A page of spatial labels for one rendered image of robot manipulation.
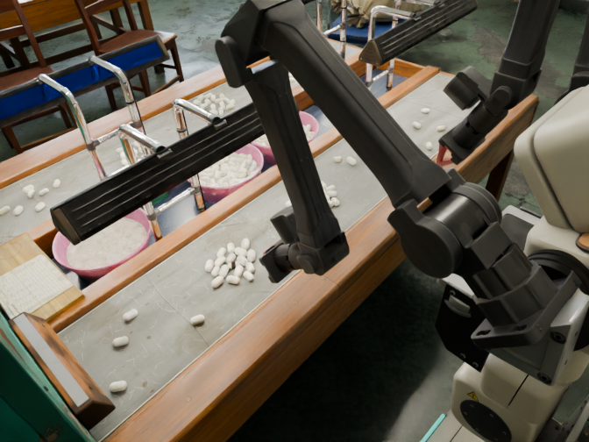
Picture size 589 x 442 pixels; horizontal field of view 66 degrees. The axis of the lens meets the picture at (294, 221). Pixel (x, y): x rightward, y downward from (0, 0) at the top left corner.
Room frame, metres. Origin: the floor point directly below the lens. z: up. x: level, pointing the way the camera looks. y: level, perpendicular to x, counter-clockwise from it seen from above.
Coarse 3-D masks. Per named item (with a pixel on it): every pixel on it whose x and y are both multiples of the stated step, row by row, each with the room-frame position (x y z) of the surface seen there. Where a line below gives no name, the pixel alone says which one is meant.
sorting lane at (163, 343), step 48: (432, 96) 1.65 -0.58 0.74; (336, 144) 1.35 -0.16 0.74; (432, 144) 1.31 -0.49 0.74; (384, 192) 1.07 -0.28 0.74; (240, 240) 0.90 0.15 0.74; (144, 288) 0.75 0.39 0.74; (192, 288) 0.74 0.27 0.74; (240, 288) 0.73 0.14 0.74; (96, 336) 0.61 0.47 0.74; (144, 336) 0.60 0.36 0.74; (192, 336) 0.60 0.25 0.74; (144, 384) 0.48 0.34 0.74; (96, 432) 0.39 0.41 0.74
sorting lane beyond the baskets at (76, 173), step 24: (336, 48) 2.19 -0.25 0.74; (288, 72) 1.95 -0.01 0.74; (216, 96) 1.76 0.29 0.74; (240, 96) 1.75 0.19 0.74; (168, 120) 1.59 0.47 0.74; (192, 120) 1.58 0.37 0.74; (120, 144) 1.43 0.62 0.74; (168, 144) 1.42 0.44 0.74; (48, 168) 1.30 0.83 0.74; (72, 168) 1.30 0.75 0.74; (120, 168) 1.28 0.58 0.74; (0, 192) 1.19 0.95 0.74; (48, 192) 1.17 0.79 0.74; (72, 192) 1.16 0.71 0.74; (0, 216) 1.07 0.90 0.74; (24, 216) 1.06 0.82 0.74; (48, 216) 1.05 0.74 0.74; (0, 240) 0.96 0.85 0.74
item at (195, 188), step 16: (176, 112) 1.01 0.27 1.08; (192, 112) 0.95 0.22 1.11; (208, 112) 0.93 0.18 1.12; (128, 128) 0.88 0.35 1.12; (176, 128) 1.01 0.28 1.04; (128, 144) 0.90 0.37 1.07; (144, 144) 0.82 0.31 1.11; (128, 160) 0.90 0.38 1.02; (192, 192) 1.00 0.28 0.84; (144, 208) 0.90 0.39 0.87; (160, 208) 0.93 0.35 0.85
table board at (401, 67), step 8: (336, 40) 2.29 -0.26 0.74; (360, 48) 2.17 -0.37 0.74; (384, 64) 2.06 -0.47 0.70; (400, 64) 2.00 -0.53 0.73; (408, 64) 1.97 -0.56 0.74; (416, 64) 1.96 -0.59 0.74; (400, 72) 2.00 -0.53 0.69; (408, 72) 1.96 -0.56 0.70; (416, 72) 1.94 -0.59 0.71; (440, 72) 1.87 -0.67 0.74; (536, 104) 1.56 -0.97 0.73
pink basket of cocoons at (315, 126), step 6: (300, 114) 1.54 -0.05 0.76; (306, 114) 1.52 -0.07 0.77; (306, 120) 1.51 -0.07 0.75; (312, 120) 1.49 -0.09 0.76; (312, 126) 1.47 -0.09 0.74; (318, 126) 1.42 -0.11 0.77; (312, 138) 1.35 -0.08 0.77; (252, 144) 1.37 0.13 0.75; (258, 144) 1.33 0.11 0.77; (264, 150) 1.33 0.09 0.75; (270, 150) 1.32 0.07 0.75; (264, 156) 1.35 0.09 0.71; (270, 156) 1.33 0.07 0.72; (270, 162) 1.34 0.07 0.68
